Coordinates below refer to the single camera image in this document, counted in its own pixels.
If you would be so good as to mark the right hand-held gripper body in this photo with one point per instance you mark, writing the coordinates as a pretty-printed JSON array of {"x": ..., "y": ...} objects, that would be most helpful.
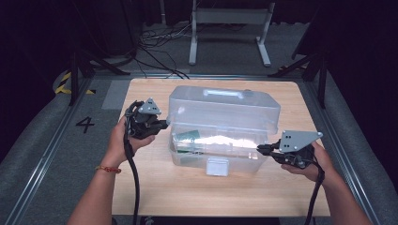
[{"x": 297, "y": 142}]

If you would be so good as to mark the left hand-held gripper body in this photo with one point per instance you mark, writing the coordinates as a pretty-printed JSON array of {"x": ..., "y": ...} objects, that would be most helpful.
[{"x": 145, "y": 120}]

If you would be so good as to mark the green white carton box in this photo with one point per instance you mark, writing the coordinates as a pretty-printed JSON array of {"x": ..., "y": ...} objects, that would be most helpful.
[{"x": 187, "y": 140}]

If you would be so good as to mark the clear plastic storage box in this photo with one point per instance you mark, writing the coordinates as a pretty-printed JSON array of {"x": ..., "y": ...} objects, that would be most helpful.
[{"x": 223, "y": 109}]

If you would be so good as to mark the person's left hand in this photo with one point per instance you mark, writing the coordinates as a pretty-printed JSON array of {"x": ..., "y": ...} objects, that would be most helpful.
[{"x": 117, "y": 146}]

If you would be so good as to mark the person's right hand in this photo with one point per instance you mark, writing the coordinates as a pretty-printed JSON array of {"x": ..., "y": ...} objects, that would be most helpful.
[{"x": 319, "y": 170}]

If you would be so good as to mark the black metal stand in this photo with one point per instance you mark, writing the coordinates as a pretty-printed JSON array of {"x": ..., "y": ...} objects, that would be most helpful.
[
  {"x": 74, "y": 78},
  {"x": 322, "y": 78}
]

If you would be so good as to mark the yellow black striped tape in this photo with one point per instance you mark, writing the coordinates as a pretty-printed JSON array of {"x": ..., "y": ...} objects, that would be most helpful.
[{"x": 64, "y": 82}]

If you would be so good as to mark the white metal pole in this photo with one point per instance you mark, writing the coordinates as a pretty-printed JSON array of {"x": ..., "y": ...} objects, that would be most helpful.
[{"x": 162, "y": 12}]

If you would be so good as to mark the metal floor rail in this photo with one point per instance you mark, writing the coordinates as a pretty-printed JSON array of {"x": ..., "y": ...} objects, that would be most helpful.
[
  {"x": 47, "y": 156},
  {"x": 347, "y": 162}
]

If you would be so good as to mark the white metal stand frame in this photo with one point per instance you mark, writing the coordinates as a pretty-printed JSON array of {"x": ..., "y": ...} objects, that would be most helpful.
[{"x": 233, "y": 15}]

